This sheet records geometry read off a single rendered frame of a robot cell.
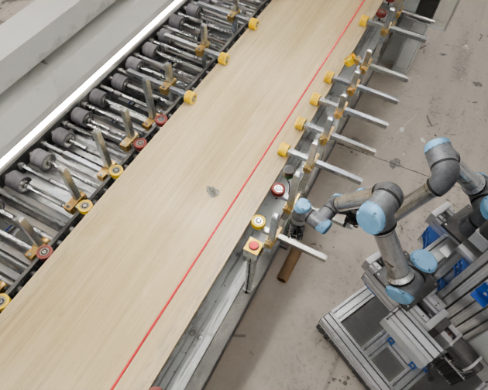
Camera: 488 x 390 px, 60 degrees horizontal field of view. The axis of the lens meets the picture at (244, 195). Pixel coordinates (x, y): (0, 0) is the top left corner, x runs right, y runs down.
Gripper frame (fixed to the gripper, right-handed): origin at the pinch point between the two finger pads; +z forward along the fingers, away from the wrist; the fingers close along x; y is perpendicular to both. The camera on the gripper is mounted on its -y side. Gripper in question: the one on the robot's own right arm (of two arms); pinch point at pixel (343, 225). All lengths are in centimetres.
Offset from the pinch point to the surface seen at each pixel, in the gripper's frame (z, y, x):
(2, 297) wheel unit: -8, -131, -123
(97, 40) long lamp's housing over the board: -155, -60, -84
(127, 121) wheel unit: -21, -139, -8
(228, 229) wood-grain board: -8, -54, -37
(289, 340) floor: 83, 0, -49
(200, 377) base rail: 12, -32, -106
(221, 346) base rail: 12, -30, -89
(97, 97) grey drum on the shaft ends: -2, -183, 12
